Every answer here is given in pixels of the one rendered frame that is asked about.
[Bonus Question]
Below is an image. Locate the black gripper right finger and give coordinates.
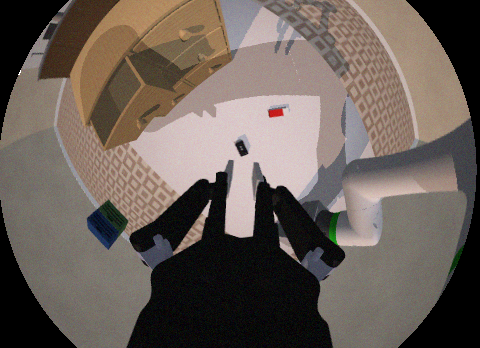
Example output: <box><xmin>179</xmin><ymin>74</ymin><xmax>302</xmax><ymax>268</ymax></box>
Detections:
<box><xmin>252</xmin><ymin>162</ymin><xmax>345</xmax><ymax>287</ymax></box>

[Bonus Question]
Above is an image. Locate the small wooden chest of drawers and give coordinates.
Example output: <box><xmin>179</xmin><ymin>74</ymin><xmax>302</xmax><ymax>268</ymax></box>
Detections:
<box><xmin>70</xmin><ymin>0</ymin><xmax>233</xmax><ymax>127</ymax></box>

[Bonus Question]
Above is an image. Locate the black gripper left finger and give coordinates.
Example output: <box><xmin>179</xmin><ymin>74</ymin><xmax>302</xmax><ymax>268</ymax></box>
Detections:
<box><xmin>129</xmin><ymin>160</ymin><xmax>234</xmax><ymax>283</ymax></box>

